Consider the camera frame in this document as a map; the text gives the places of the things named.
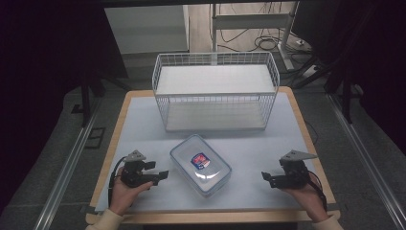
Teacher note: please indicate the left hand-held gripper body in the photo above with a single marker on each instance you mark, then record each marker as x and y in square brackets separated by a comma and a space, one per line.
[134, 169]

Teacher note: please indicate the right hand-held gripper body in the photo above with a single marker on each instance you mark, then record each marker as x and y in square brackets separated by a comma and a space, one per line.
[295, 171]

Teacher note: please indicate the clear plastic food container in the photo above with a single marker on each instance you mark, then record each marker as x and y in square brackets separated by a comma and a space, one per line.
[201, 166]

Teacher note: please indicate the person's left hand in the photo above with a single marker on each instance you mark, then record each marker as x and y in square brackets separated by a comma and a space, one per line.
[124, 193]

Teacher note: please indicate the person's right hand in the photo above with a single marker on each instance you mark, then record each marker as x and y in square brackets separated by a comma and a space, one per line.
[306, 199]

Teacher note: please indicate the white table mat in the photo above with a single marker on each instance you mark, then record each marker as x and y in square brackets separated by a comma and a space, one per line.
[249, 150]

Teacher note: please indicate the dark floor plate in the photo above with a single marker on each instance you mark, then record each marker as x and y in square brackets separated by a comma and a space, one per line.
[95, 138]

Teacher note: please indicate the black stand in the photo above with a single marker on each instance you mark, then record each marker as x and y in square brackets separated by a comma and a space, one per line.
[347, 102]
[85, 99]

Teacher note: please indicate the dark curtain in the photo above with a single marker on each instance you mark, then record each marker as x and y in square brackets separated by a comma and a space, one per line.
[35, 80]
[379, 64]

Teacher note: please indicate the white cabinet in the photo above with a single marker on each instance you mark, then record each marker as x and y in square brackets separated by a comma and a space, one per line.
[146, 30]

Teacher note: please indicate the metal floor rail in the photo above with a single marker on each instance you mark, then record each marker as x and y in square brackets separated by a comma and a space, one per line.
[373, 166]
[63, 179]

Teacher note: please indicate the white metal desk frame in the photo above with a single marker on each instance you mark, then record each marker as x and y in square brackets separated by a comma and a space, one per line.
[252, 21]

